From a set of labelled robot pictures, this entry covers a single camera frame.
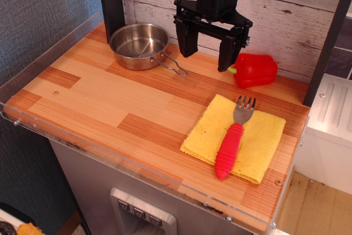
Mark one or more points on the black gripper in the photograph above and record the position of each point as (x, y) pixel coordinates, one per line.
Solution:
(216, 18)

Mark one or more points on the fork with red handle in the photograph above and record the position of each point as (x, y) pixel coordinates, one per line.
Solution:
(227, 153)

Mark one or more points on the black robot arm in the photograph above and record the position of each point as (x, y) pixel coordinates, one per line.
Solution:
(215, 18)

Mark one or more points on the yellow folded towel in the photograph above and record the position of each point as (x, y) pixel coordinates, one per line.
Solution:
(243, 149)

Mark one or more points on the red toy bell pepper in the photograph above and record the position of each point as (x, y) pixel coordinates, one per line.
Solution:
(253, 70)

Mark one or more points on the small steel pan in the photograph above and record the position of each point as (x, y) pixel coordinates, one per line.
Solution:
(143, 46)

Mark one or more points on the white toy sink unit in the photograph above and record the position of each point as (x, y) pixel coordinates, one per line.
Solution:
(324, 152)

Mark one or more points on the toy fridge dispenser panel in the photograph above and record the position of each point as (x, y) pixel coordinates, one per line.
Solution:
(136, 216)

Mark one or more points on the clear acrylic table guard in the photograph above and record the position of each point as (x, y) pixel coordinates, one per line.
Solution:
(125, 129)

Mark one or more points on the yellow object bottom left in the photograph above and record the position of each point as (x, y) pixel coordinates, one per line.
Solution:
(28, 229)

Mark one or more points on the dark vertical post right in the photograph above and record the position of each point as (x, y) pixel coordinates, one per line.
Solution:
(330, 41)

